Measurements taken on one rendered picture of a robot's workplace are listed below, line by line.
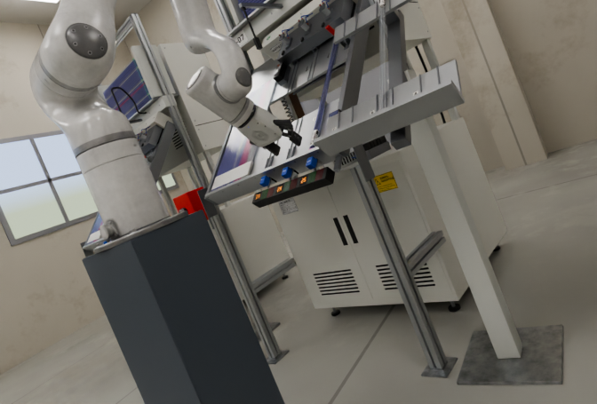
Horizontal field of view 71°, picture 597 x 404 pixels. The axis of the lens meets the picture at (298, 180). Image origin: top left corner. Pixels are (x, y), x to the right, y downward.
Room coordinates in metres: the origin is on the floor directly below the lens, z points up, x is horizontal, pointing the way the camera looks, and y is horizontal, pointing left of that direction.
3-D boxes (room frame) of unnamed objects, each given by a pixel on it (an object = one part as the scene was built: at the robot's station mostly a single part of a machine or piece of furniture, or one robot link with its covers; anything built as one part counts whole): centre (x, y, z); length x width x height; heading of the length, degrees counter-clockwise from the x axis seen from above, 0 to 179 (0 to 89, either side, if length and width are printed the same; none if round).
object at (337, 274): (1.89, -0.32, 0.31); 0.70 x 0.65 x 0.62; 47
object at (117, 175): (0.85, 0.33, 0.79); 0.19 x 0.19 x 0.18
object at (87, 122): (0.87, 0.35, 1.00); 0.19 x 0.12 x 0.24; 45
